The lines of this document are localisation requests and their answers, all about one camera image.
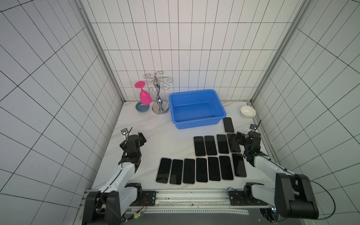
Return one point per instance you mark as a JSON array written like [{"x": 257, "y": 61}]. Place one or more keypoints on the blue grey saucer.
[{"x": 142, "y": 108}]

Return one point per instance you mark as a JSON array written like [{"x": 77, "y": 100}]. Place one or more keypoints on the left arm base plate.
[{"x": 147, "y": 198}]

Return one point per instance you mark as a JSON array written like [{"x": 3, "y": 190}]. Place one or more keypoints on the black phone removed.
[
  {"x": 189, "y": 171},
  {"x": 201, "y": 170},
  {"x": 213, "y": 169},
  {"x": 226, "y": 168},
  {"x": 228, "y": 125}
]

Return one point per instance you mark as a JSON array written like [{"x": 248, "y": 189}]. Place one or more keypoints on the white bowl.
[{"x": 248, "y": 111}]

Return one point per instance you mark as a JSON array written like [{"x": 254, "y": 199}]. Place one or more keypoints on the black phone stack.
[
  {"x": 222, "y": 144},
  {"x": 210, "y": 146}
]

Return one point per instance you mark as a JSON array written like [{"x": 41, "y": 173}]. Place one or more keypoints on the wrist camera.
[
  {"x": 253, "y": 127},
  {"x": 126, "y": 132}
]

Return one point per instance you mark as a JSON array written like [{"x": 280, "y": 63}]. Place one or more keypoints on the black phone stack under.
[{"x": 233, "y": 143}]

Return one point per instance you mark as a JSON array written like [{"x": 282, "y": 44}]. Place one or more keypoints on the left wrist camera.
[{"x": 126, "y": 132}]

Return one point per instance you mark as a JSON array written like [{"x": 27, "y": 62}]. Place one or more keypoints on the left electronics board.
[{"x": 134, "y": 215}]

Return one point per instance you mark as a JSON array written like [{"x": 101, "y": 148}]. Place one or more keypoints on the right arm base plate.
[{"x": 237, "y": 198}]

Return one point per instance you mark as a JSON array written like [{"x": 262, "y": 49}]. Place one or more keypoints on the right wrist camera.
[{"x": 253, "y": 127}]

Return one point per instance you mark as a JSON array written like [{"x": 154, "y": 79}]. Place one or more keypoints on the pale green cased phone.
[{"x": 176, "y": 172}]

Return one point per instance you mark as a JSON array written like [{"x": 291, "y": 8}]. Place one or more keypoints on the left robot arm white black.
[{"x": 113, "y": 199}]

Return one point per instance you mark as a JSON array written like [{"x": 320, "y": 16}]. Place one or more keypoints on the black phone row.
[{"x": 164, "y": 170}]

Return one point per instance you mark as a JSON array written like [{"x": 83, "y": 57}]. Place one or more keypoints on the electronics board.
[
  {"x": 134, "y": 215},
  {"x": 271, "y": 215}
]

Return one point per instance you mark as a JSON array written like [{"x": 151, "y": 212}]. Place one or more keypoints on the pink wine glass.
[{"x": 145, "y": 97}]

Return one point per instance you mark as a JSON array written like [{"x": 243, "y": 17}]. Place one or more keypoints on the blue plastic storage box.
[{"x": 196, "y": 109}]

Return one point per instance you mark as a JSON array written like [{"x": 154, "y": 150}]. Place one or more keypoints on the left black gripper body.
[{"x": 123, "y": 146}]

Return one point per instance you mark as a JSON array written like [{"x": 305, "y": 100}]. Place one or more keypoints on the right electronics board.
[{"x": 271, "y": 215}]

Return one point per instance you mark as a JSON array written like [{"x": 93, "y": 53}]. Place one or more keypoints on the black phone stack top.
[{"x": 222, "y": 144}]

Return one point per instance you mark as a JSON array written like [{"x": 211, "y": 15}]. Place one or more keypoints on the silver wire glass rack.
[{"x": 156, "y": 83}]

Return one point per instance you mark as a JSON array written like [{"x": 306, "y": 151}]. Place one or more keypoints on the aluminium mounting rail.
[{"x": 187, "y": 201}]

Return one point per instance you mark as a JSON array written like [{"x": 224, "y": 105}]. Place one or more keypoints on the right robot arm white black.
[{"x": 292, "y": 196}]

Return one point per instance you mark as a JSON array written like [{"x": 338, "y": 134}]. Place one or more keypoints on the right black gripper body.
[{"x": 242, "y": 138}]

